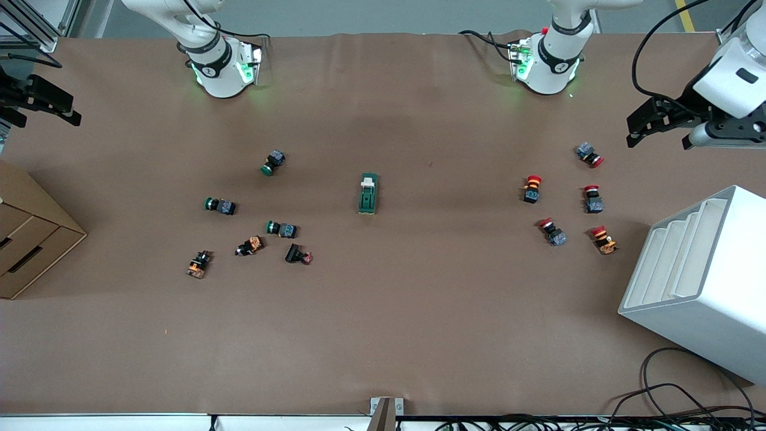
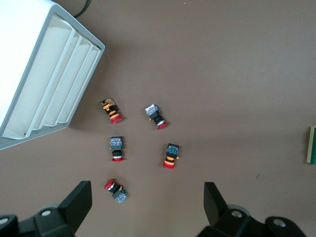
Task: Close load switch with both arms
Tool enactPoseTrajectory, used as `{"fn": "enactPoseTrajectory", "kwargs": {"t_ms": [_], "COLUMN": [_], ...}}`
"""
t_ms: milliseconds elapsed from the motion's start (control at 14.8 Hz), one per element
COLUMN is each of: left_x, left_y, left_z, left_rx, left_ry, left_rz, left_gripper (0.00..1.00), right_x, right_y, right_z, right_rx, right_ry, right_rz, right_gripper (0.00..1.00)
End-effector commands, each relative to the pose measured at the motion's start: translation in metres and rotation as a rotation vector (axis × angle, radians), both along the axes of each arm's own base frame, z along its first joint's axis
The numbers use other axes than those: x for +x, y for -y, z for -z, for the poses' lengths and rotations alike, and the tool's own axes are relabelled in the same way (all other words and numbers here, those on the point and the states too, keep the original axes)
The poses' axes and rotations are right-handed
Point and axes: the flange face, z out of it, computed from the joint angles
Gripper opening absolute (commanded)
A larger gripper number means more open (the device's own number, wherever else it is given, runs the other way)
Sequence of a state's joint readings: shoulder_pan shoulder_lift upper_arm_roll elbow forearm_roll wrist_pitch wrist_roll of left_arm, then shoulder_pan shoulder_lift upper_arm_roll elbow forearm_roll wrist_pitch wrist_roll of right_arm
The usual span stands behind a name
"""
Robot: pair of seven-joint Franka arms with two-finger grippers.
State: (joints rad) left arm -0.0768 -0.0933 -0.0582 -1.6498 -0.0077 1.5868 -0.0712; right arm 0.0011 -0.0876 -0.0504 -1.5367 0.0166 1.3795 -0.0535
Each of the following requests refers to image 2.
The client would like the green load switch white handle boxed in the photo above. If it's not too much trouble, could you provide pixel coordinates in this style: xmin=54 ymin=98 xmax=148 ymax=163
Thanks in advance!
xmin=306 ymin=126 xmax=316 ymax=165

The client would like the black looped floor cable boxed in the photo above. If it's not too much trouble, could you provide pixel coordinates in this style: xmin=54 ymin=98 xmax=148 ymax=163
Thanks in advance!
xmin=73 ymin=0 xmax=92 ymax=18

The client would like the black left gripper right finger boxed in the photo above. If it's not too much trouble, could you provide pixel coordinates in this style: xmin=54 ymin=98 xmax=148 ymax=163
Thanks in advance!
xmin=196 ymin=182 xmax=308 ymax=237

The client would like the white slotted storage bin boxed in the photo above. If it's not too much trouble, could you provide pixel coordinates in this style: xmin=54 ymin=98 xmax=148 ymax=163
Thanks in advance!
xmin=0 ymin=0 xmax=106 ymax=151

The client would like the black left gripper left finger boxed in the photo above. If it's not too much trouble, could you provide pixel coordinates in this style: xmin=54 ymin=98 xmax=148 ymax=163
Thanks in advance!
xmin=0 ymin=180 xmax=93 ymax=237

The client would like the red button striped collar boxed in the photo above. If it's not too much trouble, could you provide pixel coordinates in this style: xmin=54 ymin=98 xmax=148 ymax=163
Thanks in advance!
xmin=162 ymin=143 xmax=181 ymax=171

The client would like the red mushroom button black body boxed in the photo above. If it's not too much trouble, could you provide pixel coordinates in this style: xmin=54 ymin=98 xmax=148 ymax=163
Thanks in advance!
xmin=103 ymin=178 xmax=128 ymax=204
xmin=144 ymin=104 xmax=169 ymax=130
xmin=109 ymin=136 xmax=125 ymax=163

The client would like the red button orange contact block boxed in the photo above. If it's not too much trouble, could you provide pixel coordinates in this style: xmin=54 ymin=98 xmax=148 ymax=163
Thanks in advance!
xmin=99 ymin=98 xmax=123 ymax=124

